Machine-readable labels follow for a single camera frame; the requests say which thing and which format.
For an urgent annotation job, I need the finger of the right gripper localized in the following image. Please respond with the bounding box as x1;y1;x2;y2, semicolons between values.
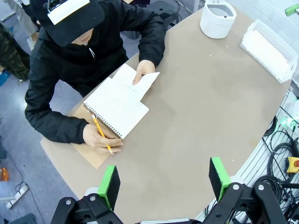
285;5;299;17

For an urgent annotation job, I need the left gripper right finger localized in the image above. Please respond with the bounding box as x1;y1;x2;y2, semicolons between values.
203;156;288;224

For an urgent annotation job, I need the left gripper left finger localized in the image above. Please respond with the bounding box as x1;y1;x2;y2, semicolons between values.
50;165;124;224

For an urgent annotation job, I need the yellow pencil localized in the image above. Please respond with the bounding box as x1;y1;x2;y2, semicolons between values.
91;113;114;155

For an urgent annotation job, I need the white paper sheet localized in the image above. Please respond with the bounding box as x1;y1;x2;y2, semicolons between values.
111;63;161;100

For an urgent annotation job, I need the person's left forearm black sleeve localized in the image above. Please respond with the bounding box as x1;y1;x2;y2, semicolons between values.
139;23;166;67

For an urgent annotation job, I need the person's right forearm black sleeve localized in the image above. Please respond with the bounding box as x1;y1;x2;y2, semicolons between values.
24;102;89;145

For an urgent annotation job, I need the person's right hand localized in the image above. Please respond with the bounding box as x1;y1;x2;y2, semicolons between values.
83;123;124;156

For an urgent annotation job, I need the person's left hand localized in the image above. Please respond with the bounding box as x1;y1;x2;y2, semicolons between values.
132;60;156;86

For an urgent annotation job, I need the white perforated plastic basket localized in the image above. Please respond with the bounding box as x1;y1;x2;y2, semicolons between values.
240;19;295;84

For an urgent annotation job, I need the spiral notebook brown cover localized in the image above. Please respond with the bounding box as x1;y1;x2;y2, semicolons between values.
67;77;150;170

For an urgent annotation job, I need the yellow emergency stop button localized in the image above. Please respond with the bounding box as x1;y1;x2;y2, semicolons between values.
285;156;299;174

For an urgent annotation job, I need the white lidded trash bin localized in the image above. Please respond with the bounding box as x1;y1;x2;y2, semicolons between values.
199;0;237;39

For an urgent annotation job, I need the white power strip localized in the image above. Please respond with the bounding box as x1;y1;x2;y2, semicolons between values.
5;183;30;210

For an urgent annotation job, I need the orange object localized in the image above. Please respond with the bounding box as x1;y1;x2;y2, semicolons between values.
0;167;10;182

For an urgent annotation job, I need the person's black jacket torso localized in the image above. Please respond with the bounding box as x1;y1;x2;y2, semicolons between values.
24;0;166;144

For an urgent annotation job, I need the camouflage trousers figure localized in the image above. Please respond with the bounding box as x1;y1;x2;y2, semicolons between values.
0;23;31;81

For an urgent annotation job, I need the black baseball cap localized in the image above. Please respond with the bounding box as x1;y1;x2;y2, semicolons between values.
29;0;106;47

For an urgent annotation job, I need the beige trousers figure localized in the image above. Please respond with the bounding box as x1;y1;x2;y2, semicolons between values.
3;0;39;51

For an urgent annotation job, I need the black cable bundle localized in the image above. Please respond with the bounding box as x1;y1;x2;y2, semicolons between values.
256;116;299;224

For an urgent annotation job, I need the white head-mounted camera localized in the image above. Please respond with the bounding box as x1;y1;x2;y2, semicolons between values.
47;0;91;26

